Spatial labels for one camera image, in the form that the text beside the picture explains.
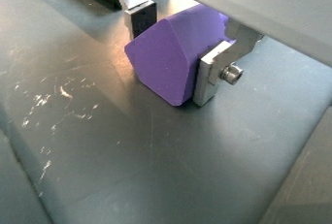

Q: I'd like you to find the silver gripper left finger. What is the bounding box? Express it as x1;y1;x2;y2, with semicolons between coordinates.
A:
119;0;156;39

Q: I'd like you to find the purple three prong object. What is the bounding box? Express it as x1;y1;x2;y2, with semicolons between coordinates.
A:
124;4;233;106

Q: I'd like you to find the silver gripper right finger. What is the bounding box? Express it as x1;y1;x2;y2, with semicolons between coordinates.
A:
192;19;263;106

